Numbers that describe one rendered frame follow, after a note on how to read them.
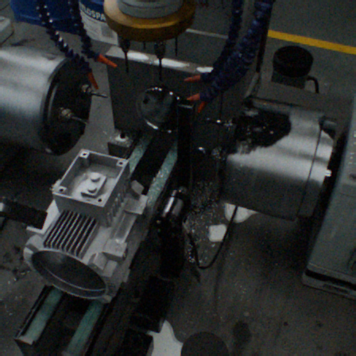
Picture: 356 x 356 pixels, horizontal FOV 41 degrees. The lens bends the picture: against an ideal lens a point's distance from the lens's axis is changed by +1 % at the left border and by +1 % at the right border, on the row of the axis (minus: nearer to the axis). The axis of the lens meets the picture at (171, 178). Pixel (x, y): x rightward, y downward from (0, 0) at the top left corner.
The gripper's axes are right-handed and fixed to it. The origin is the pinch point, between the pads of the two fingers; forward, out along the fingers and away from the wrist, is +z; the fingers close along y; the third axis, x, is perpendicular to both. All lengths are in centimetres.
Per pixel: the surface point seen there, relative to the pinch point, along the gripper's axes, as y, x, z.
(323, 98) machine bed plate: -44, -66, 83
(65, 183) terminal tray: -1.4, -7.9, 11.4
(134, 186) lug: -12.2, -11.8, 18.4
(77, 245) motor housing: -8.3, 2.2, 9.7
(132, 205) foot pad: -13.1, -8.0, 18.0
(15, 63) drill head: 25.1, -32.1, 21.8
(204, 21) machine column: -12, -56, 31
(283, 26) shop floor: -9, -182, 242
